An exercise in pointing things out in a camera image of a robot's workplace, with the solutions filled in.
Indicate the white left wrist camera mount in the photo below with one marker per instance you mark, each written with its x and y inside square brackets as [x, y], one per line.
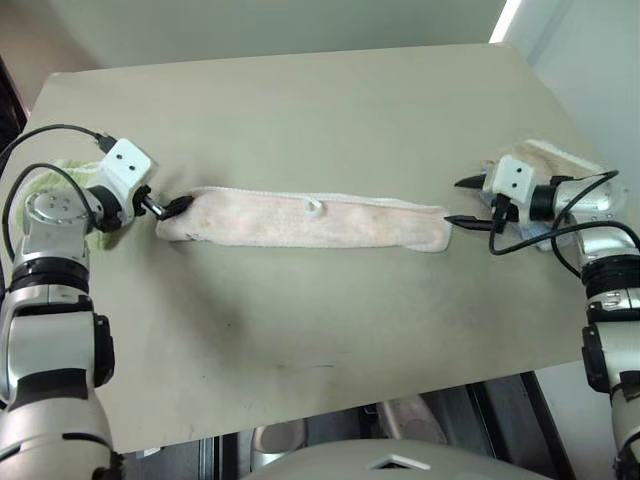
[122, 162]

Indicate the light blue cloth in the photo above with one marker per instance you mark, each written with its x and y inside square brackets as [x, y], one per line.
[537, 239]

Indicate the pink towel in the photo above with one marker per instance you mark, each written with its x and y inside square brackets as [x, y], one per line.
[310, 227]

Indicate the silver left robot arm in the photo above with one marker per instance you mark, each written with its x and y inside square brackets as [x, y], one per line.
[50, 240]

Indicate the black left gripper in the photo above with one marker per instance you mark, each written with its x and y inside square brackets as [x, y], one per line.
[142, 194]

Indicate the green towel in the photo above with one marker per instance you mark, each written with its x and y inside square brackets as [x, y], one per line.
[75, 167]

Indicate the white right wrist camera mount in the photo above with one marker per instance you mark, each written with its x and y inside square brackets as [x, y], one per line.
[515, 181]

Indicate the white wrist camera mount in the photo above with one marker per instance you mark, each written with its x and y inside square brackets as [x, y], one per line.
[122, 162]
[515, 181]

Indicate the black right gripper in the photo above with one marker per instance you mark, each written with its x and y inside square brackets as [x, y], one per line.
[501, 207]

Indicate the grey rounded shape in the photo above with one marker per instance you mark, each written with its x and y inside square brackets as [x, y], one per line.
[277, 440]

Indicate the dark furniture piece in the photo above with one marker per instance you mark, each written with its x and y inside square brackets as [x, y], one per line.
[9, 100]

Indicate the beige and white towel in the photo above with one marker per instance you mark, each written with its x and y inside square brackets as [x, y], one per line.
[550, 157]

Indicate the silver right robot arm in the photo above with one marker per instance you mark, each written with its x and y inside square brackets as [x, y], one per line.
[602, 250]

